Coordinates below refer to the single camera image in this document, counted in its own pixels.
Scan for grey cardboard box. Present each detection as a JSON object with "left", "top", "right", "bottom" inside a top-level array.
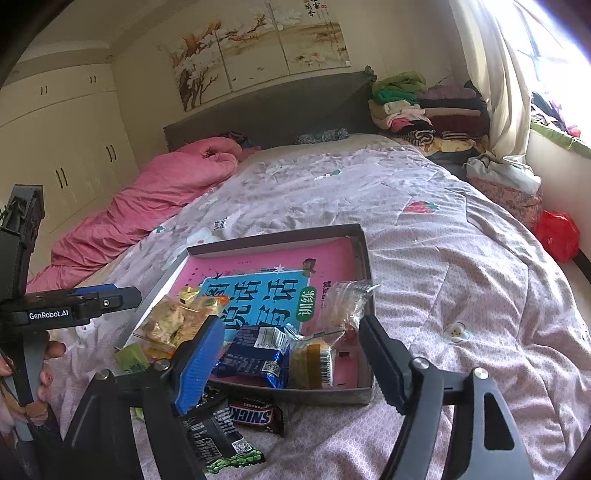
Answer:
[{"left": 115, "top": 223, "right": 376, "bottom": 407}]

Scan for clear cake packet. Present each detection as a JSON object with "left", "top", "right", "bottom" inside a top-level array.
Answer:
[{"left": 287, "top": 329, "right": 346, "bottom": 389}]

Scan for clear packet with red pieces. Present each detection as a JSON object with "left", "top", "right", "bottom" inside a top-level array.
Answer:
[{"left": 321, "top": 280, "right": 382, "bottom": 365}]

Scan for brown chocolate bar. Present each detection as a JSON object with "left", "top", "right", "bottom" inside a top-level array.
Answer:
[{"left": 228, "top": 397, "right": 288, "bottom": 437}]

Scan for blue snack packet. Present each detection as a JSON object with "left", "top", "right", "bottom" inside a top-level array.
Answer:
[{"left": 210, "top": 324, "right": 302, "bottom": 389}]

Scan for pink blanket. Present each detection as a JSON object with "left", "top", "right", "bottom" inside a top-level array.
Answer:
[{"left": 25, "top": 136, "right": 262, "bottom": 294}]

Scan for red plastic bag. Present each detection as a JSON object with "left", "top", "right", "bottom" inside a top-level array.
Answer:
[{"left": 534, "top": 210, "right": 581, "bottom": 264}]

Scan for orange cracker packet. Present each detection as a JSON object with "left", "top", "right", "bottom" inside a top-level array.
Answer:
[{"left": 133, "top": 294, "right": 228, "bottom": 361}]

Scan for white bag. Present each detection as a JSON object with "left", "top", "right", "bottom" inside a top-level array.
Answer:
[{"left": 465, "top": 154, "right": 542, "bottom": 195}]

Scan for pink floral cloth bag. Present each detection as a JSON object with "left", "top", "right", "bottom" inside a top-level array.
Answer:
[{"left": 470, "top": 178, "right": 544, "bottom": 232}]

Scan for green snack packet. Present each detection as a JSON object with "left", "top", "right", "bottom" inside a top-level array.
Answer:
[{"left": 115, "top": 342, "right": 151, "bottom": 376}]

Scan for pile of folded clothes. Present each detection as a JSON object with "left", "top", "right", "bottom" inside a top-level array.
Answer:
[{"left": 369, "top": 71, "right": 492, "bottom": 158}]

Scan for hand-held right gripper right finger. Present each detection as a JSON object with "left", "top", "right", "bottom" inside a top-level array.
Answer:
[{"left": 358, "top": 314, "right": 536, "bottom": 480}]

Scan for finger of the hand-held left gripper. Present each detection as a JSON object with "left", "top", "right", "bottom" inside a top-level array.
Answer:
[{"left": 69, "top": 284, "right": 143, "bottom": 320}]

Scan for patterned pillow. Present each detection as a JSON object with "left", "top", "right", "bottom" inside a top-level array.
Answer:
[{"left": 295, "top": 128, "right": 350, "bottom": 145}]

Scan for cream curtain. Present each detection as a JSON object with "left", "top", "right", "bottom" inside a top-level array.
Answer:
[{"left": 450, "top": 0, "right": 544, "bottom": 163}]

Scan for flower wall painting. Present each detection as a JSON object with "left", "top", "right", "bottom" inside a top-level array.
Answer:
[{"left": 157, "top": 0, "right": 352, "bottom": 113}]

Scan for clothes on windowsill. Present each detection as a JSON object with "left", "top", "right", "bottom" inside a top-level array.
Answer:
[{"left": 530, "top": 91, "right": 583, "bottom": 137}]

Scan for green windowsill cloth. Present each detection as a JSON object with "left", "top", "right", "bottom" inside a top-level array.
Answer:
[{"left": 529, "top": 120, "right": 591, "bottom": 154}]

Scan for grey headboard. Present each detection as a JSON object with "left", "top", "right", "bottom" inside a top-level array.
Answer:
[{"left": 164, "top": 68, "right": 378, "bottom": 153}]

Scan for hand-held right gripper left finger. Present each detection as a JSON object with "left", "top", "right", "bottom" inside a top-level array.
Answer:
[{"left": 62, "top": 315, "right": 226, "bottom": 480}]

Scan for person's left hand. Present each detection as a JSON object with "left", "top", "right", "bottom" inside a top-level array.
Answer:
[{"left": 25, "top": 340, "right": 66, "bottom": 425}]

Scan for black green pea packet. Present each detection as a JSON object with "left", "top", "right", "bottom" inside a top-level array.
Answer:
[{"left": 181, "top": 394, "right": 267, "bottom": 477}]

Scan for cream wardrobe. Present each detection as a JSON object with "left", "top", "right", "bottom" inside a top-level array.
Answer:
[{"left": 0, "top": 64, "right": 140, "bottom": 237}]

